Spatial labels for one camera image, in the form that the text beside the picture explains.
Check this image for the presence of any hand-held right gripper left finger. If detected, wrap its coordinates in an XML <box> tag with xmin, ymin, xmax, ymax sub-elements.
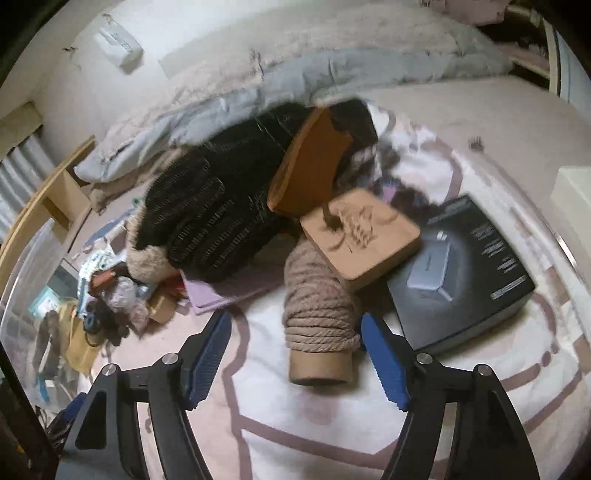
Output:
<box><xmin>55</xmin><ymin>312</ymin><xmax>234</xmax><ymax>480</ymax></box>

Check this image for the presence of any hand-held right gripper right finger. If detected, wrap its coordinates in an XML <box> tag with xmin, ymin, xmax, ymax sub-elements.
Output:
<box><xmin>361</xmin><ymin>313</ymin><xmax>541</xmax><ymax>480</ymax></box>

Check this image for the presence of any purple paper packet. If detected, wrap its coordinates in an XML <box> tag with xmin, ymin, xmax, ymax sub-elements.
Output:
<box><xmin>180</xmin><ymin>270</ymin><xmax>278</xmax><ymax>315</ymax></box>

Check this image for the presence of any red box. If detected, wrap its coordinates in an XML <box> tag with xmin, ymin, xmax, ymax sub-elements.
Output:
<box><xmin>157</xmin><ymin>274</ymin><xmax>185</xmax><ymax>301</ymax></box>

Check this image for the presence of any beige rope spool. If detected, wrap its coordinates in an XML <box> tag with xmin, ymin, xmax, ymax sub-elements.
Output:
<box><xmin>283</xmin><ymin>240</ymin><xmax>362</xmax><ymax>386</ymax></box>

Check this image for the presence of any small tan container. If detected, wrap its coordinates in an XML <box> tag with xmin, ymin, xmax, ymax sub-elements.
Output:
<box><xmin>148</xmin><ymin>291</ymin><xmax>178</xmax><ymax>324</ymax></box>

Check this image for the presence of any tan carved box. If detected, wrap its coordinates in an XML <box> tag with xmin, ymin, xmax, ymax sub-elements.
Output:
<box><xmin>299</xmin><ymin>188</ymin><xmax>422</xmax><ymax>292</ymax></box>

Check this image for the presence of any bag of pink flakes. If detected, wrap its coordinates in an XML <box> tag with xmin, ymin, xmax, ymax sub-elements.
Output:
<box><xmin>104</xmin><ymin>277</ymin><xmax>151</xmax><ymax>328</ymax></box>

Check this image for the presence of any beige fleece hat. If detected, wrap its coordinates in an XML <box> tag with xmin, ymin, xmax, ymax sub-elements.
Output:
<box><xmin>124</xmin><ymin>217</ymin><xmax>185</xmax><ymax>282</ymax></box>

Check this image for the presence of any black product box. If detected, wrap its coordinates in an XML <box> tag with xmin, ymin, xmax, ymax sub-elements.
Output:
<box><xmin>385</xmin><ymin>194</ymin><xmax>536</xmax><ymax>355</ymax></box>

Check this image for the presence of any yellow plastic case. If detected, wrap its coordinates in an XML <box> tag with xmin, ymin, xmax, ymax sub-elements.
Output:
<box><xmin>62</xmin><ymin>300</ymin><xmax>109</xmax><ymax>372</ymax></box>

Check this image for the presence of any black knitted garment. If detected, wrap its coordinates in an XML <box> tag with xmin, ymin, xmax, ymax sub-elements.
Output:
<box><xmin>139</xmin><ymin>99</ymin><xmax>379</xmax><ymax>284</ymax></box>

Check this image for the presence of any clear plastic storage bin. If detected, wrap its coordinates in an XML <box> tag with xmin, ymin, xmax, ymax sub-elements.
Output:
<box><xmin>0</xmin><ymin>217</ymin><xmax>88</xmax><ymax>416</ymax></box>

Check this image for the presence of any orange-brown block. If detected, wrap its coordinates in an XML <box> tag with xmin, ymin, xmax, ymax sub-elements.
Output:
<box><xmin>267</xmin><ymin>107</ymin><xmax>354</xmax><ymax>217</ymax></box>

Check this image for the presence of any black white patterned cloth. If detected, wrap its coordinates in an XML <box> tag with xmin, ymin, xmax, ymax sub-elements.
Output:
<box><xmin>351</xmin><ymin>106</ymin><xmax>444</xmax><ymax>208</ymax></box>

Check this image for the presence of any wooden shelf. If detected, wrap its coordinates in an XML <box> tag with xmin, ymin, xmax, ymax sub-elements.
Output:
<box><xmin>0</xmin><ymin>134</ymin><xmax>98</xmax><ymax>282</ymax></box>

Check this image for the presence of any white cabinet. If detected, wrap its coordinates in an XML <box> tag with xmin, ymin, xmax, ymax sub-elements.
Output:
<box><xmin>549</xmin><ymin>165</ymin><xmax>591</xmax><ymax>259</ymax></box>

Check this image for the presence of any grey curtain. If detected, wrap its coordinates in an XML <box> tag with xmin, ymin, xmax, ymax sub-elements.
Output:
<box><xmin>0</xmin><ymin>134</ymin><xmax>58</xmax><ymax>241</ymax></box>

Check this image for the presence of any grey comforter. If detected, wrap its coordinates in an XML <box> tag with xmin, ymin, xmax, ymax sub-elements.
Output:
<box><xmin>74</xmin><ymin>4</ymin><xmax>515</xmax><ymax>185</ymax></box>

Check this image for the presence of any white air conditioner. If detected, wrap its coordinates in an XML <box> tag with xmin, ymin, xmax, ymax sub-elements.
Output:
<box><xmin>95</xmin><ymin>23</ymin><xmax>144</xmax><ymax>70</ymax></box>

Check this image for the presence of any shelf with clothes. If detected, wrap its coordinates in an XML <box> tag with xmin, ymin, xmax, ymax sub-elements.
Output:
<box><xmin>425</xmin><ymin>0</ymin><xmax>561</xmax><ymax>93</ymax></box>

